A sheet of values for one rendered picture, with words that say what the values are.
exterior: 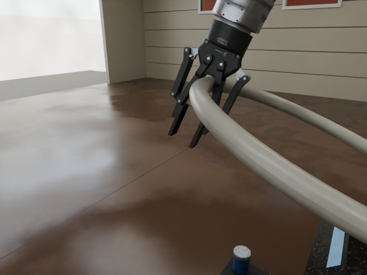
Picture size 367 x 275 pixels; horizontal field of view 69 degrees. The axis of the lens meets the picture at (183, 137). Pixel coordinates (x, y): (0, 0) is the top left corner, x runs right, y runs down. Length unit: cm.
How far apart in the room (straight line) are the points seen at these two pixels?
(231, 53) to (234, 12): 7
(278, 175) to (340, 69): 665
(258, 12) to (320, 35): 647
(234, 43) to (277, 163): 26
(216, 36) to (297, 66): 658
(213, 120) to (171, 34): 827
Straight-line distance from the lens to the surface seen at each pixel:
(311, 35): 696
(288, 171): 27
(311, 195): 27
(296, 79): 706
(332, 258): 88
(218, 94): 50
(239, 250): 174
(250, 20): 47
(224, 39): 47
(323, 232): 101
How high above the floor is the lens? 134
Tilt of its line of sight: 21 degrees down
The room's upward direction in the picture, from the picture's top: straight up
